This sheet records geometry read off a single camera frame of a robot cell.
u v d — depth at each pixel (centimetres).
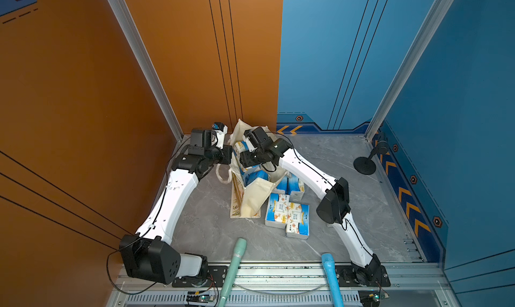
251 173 91
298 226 79
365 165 105
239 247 78
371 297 70
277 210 83
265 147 66
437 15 74
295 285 72
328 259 74
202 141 57
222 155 68
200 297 71
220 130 67
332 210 55
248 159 77
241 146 85
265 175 89
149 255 39
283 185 89
